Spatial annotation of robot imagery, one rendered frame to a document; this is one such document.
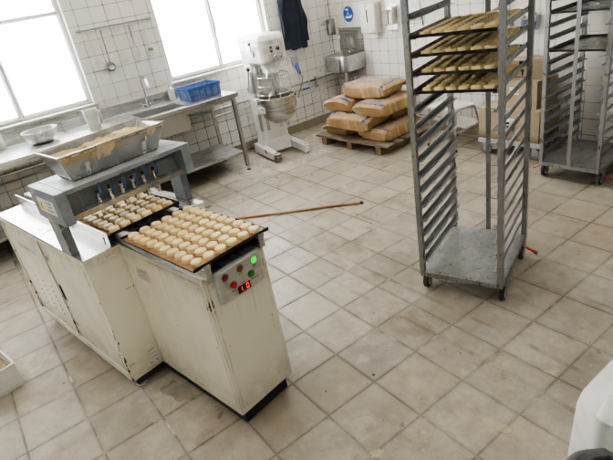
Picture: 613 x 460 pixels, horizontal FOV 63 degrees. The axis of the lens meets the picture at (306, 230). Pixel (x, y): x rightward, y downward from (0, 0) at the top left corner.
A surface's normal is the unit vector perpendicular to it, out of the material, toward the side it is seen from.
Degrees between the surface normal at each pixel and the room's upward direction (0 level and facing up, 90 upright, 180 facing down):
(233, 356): 90
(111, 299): 90
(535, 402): 0
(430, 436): 0
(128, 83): 90
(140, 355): 90
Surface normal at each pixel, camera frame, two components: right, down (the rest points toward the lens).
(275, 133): 0.47, 0.32
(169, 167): 0.73, 0.19
